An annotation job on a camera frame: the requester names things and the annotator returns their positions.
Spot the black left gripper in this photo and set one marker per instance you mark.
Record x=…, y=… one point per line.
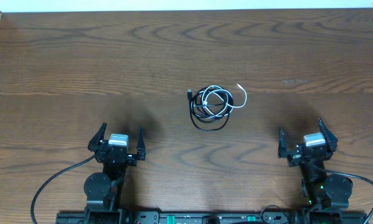
x=96, y=143

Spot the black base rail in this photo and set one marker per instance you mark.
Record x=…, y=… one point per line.
x=154, y=217

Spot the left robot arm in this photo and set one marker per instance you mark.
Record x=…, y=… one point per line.
x=103, y=189

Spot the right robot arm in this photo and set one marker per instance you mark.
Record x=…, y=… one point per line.
x=327, y=194

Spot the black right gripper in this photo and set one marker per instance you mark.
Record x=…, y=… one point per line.
x=332, y=141

